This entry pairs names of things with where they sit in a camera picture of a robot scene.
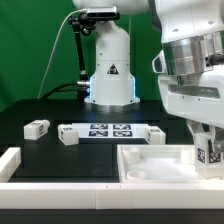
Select black cables at base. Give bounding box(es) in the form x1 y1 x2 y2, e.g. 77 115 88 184
39 82 90 100

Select white front fence bar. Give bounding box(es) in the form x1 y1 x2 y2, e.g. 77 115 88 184
0 181 224 209

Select white left fence block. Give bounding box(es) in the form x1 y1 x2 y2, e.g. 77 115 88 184
0 147 21 183

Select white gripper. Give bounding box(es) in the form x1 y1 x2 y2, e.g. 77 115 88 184
158 70 224 153

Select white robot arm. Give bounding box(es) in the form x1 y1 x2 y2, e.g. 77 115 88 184
72 0 224 152

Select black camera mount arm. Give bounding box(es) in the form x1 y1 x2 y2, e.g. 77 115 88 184
67 13 98 101

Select grey camera on mount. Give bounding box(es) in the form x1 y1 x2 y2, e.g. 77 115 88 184
86 6 117 19

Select white square tabletop part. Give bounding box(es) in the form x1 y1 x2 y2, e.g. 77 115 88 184
117 145 224 183

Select white camera cable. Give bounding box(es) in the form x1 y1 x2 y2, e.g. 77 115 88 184
36 9 88 100

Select marker tag sheet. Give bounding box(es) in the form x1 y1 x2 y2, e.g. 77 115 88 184
72 123 148 139

